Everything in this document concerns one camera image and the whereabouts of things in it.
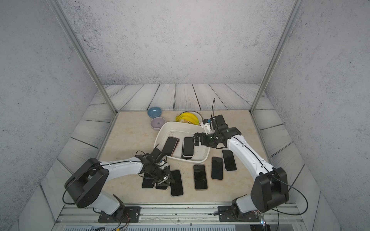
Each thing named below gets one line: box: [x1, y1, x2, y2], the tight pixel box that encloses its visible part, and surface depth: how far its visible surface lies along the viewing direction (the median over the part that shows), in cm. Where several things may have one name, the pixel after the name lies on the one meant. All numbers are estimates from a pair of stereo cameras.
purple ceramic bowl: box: [150, 116, 166, 131], surface depth 110 cm
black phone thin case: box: [183, 137, 194, 156], surface depth 98 cm
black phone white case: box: [154, 182, 169, 191], surface depth 82 cm
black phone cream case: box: [211, 156, 224, 181], surface depth 88 cm
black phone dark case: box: [169, 169, 185, 197], surface depth 82 cm
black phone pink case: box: [193, 164, 209, 191], surface depth 89 cm
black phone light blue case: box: [141, 176, 157, 189], surface depth 84 cm
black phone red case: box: [161, 136, 180, 157], surface depth 101 cm
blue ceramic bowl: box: [147, 106, 162, 119], surface depth 120 cm
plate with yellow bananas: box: [175, 110, 203, 126], surface depth 113 cm
